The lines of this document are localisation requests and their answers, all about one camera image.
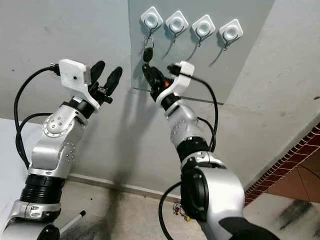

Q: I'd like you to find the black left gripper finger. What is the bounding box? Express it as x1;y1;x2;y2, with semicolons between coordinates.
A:
90;60;106;85
105;66;124;94

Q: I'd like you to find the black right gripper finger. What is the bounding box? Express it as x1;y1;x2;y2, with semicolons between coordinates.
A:
145;64;163;83
142;67;157;93

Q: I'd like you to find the black-headed key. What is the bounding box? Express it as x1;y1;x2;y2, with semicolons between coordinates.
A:
142;31;156;64

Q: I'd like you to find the grey hook board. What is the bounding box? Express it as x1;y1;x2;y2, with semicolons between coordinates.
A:
127;0;277;105

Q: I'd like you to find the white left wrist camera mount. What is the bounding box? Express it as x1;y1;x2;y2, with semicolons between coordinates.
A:
58;58;102;111

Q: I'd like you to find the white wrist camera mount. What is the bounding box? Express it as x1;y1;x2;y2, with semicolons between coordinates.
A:
58;58;102;111
155;61;196;107

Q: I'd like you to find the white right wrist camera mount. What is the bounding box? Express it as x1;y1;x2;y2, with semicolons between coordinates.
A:
155;61;196;107

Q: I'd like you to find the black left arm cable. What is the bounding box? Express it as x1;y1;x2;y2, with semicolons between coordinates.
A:
14;63;61;171

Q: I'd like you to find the white diamond wall hook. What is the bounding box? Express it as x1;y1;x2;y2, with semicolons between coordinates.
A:
139;6;164;37
165;10;190;43
218;19;244;51
191;14;217;47

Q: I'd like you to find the small colourful wire bundle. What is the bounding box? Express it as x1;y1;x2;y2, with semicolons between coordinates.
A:
172;202;192;222

